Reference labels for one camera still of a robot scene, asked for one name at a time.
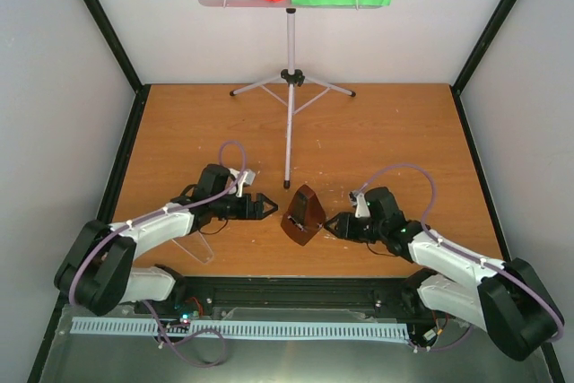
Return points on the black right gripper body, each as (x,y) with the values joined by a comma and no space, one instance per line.
(360,233)

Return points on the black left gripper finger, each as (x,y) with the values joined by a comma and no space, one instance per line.
(265,204)
(261,213)

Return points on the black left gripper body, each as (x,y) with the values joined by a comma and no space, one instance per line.
(237,212)

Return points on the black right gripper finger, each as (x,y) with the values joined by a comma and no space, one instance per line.
(334,228)
(334,220)

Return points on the brown wooden metronome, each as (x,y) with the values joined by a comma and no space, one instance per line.
(305,216)

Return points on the clear plastic metronome cover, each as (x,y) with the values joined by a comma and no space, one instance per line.
(196,247)

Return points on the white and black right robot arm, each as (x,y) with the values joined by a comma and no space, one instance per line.
(506,299)

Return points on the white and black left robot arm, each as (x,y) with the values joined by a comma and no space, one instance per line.
(98,274)

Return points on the small green circuit board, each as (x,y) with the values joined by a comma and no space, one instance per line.
(187,316)

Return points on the white tripod music stand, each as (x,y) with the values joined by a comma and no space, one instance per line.
(291,74)

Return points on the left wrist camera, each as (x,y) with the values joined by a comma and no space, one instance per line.
(244,178)

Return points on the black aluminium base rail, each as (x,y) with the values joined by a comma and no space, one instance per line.
(375,297)

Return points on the light blue slotted cable duct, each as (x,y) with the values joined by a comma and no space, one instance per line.
(246,330)

